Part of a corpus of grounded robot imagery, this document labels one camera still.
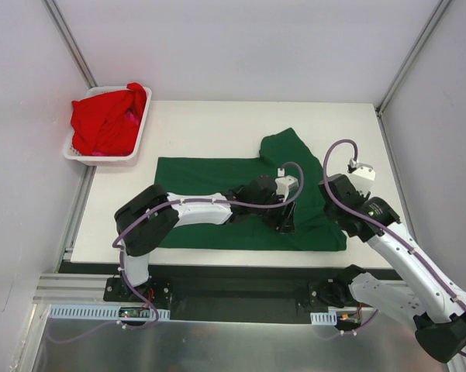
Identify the green t shirt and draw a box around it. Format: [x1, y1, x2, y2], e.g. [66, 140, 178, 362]
[154, 128, 347, 252]

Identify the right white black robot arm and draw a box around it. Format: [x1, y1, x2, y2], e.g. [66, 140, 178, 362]
[317, 174, 466, 363]

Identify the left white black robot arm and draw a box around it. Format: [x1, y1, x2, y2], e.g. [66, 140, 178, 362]
[114, 170, 299, 301]

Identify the white plastic basket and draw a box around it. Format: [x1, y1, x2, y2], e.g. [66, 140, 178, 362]
[63, 86, 151, 166]

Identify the red t shirt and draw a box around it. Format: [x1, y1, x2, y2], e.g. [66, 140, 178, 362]
[71, 82, 147, 157]

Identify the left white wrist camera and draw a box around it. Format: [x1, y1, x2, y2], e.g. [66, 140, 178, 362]
[274, 168, 299, 202]

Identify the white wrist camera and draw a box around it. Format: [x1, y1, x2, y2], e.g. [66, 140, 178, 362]
[274, 168, 299, 202]
[348, 158, 376, 196]

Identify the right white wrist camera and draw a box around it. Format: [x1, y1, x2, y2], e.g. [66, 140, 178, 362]
[348, 158, 376, 196]

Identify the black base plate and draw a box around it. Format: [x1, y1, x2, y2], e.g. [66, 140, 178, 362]
[60, 262, 346, 324]

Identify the right slotted cable duct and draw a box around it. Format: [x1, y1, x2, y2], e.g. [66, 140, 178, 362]
[310, 311, 338, 326]

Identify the slotted cable duct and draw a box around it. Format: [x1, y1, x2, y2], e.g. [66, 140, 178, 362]
[49, 305, 156, 322]
[310, 311, 338, 326]

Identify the right aluminium frame post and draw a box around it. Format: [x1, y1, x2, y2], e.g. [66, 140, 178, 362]
[376, 0, 454, 117]

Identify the aluminium frame post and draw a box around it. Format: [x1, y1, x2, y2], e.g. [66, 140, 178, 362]
[42, 0, 98, 88]
[376, 0, 454, 117]

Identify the aluminium rail beam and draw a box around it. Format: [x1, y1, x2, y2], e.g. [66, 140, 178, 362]
[33, 274, 109, 304]

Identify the left slotted cable duct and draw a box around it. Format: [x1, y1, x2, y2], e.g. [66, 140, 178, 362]
[49, 305, 156, 322]

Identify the left aluminium frame post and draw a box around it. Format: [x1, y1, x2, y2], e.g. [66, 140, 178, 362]
[42, 0, 98, 88]

